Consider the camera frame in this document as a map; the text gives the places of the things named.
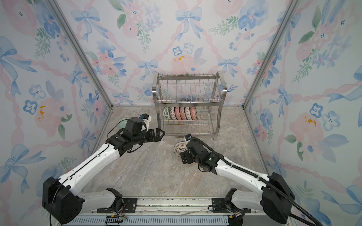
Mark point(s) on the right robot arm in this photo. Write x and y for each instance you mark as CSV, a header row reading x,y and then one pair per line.
x,y
273,195

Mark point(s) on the mint green bowl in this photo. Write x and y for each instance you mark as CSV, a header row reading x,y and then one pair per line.
x,y
121,124

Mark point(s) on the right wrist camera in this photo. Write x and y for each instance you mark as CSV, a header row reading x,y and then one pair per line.
x,y
188,138

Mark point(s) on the aluminium frame post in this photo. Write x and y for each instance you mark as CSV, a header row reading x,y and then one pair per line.
x,y
64,24
290,11

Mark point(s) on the blue triangle pattern bowl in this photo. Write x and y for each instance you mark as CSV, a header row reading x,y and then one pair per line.
x,y
172,113

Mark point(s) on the steel two-tier dish rack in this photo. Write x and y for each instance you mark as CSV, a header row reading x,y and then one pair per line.
x,y
206,92

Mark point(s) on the green geometric pattern bowl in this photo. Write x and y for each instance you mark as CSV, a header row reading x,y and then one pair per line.
x,y
187,113

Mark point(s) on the green leaf pattern bowl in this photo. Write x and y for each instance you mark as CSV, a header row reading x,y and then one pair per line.
x,y
166,113

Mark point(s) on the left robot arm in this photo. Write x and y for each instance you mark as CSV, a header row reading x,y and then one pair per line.
x,y
63,198

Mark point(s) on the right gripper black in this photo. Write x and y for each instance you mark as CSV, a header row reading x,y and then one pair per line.
x,y
187,156

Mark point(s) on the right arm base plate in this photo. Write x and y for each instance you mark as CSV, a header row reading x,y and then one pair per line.
x,y
221,205

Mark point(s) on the maroon patterned white bowl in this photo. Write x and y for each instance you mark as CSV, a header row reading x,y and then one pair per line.
x,y
179,148

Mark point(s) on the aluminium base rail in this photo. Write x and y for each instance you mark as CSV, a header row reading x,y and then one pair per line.
x,y
173,211

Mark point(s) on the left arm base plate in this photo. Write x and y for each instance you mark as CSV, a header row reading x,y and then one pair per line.
x,y
128,205

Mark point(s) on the right aluminium frame post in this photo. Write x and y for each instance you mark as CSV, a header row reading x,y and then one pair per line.
x,y
290,11

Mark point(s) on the left aluminium frame post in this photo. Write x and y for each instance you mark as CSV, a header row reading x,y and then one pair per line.
x,y
64,24

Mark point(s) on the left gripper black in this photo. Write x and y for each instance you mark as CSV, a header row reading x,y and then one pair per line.
x,y
159,137

